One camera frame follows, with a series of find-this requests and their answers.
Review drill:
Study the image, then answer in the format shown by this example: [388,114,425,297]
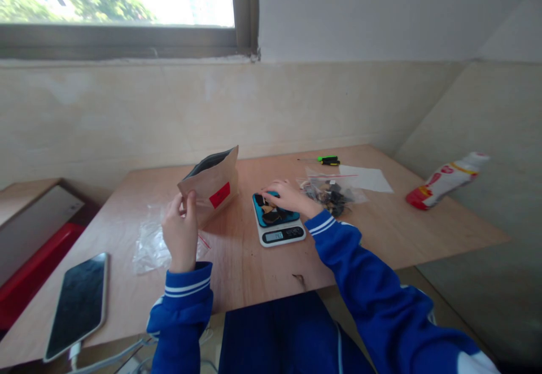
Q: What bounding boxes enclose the white red plastic bottle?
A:
[405,152,491,211]

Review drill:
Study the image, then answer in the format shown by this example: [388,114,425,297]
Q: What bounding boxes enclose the white charging cable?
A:
[67,335,158,373]

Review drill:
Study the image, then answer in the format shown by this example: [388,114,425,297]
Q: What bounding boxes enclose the clear bag of dried pieces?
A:
[298,168,370,215]

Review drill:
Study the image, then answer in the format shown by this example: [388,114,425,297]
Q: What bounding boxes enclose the person's legs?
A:
[216,291,378,374]

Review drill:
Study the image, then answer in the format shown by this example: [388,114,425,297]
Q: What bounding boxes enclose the grey cabinet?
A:
[0,178,99,288]

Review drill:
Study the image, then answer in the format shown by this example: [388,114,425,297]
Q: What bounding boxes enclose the white smartphone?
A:
[43,252,110,363]

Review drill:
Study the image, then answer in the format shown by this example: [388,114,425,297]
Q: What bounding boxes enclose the window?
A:
[0,0,260,61]

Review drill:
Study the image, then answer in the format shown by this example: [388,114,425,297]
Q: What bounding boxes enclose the white paper sheet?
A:
[338,164,395,194]

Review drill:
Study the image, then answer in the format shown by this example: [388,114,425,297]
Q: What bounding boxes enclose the red plastic stool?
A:
[0,223,84,331]

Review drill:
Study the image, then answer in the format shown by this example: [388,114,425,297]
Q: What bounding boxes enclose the person's right hand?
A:
[259,179,324,219]

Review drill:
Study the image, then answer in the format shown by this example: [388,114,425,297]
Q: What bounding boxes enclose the person's left hand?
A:
[161,190,199,273]

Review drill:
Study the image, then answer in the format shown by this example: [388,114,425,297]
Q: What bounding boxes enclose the blue tray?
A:
[252,192,300,228]

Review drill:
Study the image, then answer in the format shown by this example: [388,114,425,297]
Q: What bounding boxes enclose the empty clear zip bag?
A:
[132,204,211,276]

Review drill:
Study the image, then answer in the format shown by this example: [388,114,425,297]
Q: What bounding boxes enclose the green black screwdriver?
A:
[297,155,341,166]

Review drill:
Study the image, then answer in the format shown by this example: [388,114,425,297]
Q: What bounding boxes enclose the pile of dark dried pieces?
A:
[253,194,293,226]

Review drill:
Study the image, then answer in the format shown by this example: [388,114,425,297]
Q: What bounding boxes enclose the brown paper pouch red label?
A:
[177,145,240,231]

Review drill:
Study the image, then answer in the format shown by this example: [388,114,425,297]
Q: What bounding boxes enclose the white digital kitchen scale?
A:
[252,198,307,248]

